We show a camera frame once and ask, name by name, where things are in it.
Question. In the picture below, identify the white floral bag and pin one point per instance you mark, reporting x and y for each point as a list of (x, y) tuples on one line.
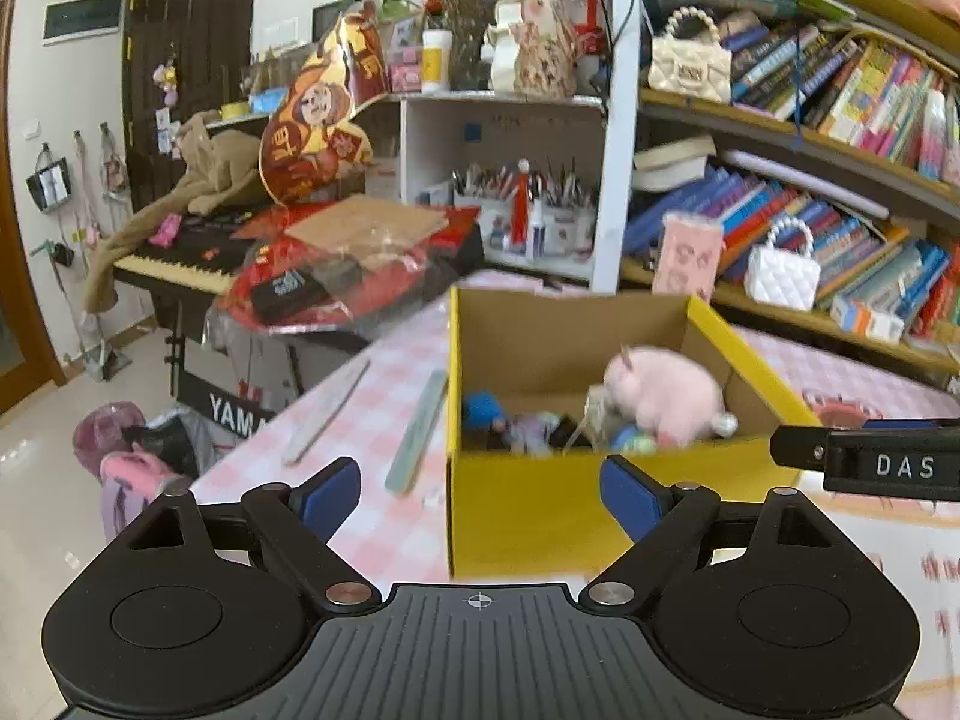
[(532, 52)]

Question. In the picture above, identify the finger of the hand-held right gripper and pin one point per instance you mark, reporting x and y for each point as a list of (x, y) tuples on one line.
[(799, 446), (915, 424)]

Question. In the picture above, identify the pink backpack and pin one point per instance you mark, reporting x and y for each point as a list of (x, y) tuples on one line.
[(139, 484)]

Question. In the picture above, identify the pink plush toy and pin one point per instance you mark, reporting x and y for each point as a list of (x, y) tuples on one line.
[(667, 390)]

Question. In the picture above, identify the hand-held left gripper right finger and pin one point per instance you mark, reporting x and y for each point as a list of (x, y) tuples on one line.
[(630, 499)]

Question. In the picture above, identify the white cup yellow label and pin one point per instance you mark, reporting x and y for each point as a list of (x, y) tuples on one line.
[(436, 64)]

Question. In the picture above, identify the pink hanging pouch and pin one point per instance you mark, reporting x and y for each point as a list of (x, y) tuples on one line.
[(112, 169)]

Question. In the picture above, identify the red plastic bags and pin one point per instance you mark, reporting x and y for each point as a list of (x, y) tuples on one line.
[(375, 277)]

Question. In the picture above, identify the maroon bag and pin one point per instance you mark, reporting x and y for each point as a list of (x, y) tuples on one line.
[(109, 431)]

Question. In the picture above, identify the white pen cup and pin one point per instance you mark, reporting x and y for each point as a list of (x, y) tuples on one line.
[(570, 229), (487, 221)]

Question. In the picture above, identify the orange and white box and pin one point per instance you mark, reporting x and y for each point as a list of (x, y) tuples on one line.
[(866, 317)]

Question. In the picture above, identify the white paper roll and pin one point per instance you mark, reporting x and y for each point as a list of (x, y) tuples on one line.
[(802, 181)]

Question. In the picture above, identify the grey flat strip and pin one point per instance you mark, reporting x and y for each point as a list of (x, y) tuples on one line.
[(330, 409)]

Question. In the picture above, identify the grey toy car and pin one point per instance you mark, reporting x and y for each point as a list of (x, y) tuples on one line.
[(529, 431)]

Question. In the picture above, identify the white shelf cabinet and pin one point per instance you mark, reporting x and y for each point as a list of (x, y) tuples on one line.
[(450, 127)]

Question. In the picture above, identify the wooden bookshelf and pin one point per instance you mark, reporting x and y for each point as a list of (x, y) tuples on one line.
[(750, 118)]

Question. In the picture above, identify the green ruler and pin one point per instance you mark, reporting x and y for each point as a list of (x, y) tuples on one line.
[(416, 435)]

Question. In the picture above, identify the dark wall sign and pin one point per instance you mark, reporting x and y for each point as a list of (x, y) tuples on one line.
[(82, 17)]

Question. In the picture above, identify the thick beige-edged book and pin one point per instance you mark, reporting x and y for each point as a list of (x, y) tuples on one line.
[(671, 161)]

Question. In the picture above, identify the mint green small toy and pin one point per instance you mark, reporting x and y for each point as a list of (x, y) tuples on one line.
[(634, 439)]

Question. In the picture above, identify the red printed figure decoration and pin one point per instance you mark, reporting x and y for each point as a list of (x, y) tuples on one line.
[(315, 127)]

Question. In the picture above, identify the black electronic keyboard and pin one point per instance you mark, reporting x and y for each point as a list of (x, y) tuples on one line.
[(180, 270)]

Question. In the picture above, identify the brown cloth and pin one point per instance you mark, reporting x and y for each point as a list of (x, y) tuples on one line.
[(202, 180)]

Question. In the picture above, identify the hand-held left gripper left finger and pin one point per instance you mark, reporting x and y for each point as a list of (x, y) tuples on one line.
[(330, 496)]

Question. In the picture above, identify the yellow cardboard box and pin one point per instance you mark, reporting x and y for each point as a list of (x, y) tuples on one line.
[(525, 517)]

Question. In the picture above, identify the pink pen holder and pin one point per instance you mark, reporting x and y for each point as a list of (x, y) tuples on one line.
[(686, 255)]

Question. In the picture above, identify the grey hanging tote bag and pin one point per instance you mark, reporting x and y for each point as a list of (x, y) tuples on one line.
[(49, 187)]

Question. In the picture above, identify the dark wooden door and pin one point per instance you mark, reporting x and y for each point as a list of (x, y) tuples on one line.
[(195, 52)]

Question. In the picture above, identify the beige quilted handbag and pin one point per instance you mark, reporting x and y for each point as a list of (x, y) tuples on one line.
[(690, 67)]

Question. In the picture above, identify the row of upright books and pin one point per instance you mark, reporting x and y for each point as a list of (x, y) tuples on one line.
[(862, 90)]

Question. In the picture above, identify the brown cardboard sheet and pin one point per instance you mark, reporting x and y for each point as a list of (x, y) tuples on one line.
[(367, 221)]

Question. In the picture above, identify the row of colourful books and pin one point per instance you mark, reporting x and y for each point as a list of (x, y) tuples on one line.
[(757, 210)]

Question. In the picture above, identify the white quilted handbag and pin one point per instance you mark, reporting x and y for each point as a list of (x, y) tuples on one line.
[(784, 277)]

